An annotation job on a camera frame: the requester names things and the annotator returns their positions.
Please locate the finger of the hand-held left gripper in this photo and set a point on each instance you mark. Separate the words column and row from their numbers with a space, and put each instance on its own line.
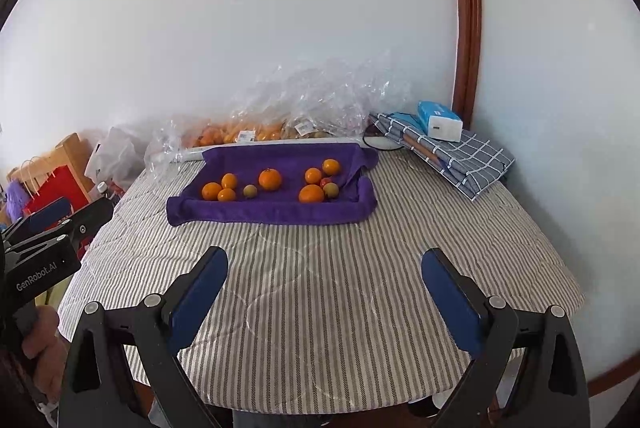
column 47, row 213
column 90, row 215

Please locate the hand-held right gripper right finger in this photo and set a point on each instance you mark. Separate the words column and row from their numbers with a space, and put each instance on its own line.
column 450, row 303

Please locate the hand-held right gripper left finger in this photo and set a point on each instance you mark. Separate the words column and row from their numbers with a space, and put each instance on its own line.
column 200, row 293

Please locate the small orange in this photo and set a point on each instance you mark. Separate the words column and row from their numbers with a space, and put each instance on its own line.
column 229, row 180
column 313, row 175
column 331, row 167
column 226, row 195
column 211, row 191

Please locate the small green fruit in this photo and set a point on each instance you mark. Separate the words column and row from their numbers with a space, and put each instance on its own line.
column 331, row 190
column 250, row 191

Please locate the purple towel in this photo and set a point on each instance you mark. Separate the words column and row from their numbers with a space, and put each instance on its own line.
column 280, row 208

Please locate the orange with stem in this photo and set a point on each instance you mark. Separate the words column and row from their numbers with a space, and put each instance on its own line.
column 270, row 178

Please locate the large orange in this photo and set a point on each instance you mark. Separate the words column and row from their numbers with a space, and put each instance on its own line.
column 311, row 194

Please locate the small red fruit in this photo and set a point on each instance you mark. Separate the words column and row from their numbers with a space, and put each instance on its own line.
column 326, row 181

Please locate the person's left hand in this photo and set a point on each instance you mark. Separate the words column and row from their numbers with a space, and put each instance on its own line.
column 44, row 348

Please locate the red paper bag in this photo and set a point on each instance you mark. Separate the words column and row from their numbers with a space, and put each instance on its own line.
column 55, row 193

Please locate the plastic water bottle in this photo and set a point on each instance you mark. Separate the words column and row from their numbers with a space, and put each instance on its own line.
column 102, row 189

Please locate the purple plush cloth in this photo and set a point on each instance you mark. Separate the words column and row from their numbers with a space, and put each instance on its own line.
column 15, row 200

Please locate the white plastic bag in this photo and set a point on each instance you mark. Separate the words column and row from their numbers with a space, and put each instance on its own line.
column 112, row 153

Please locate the wooden chair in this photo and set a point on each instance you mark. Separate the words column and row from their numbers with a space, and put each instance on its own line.
column 75, row 148

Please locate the crumpled clear plastic bag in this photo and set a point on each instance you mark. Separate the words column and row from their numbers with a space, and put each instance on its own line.
column 172, row 143

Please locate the striped quilt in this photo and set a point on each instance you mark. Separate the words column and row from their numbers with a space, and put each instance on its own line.
column 320, row 288

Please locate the checked folded cloth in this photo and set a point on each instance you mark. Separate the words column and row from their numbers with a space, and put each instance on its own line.
column 465, row 156

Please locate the clear plastic bag of oranges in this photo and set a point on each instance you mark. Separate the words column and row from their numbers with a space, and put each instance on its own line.
column 340, row 103
column 260, row 123

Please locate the blue white tissue pack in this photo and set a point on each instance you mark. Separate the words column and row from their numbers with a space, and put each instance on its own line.
column 440, row 121

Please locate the wooden door frame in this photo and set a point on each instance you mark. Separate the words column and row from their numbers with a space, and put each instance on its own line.
column 467, row 8

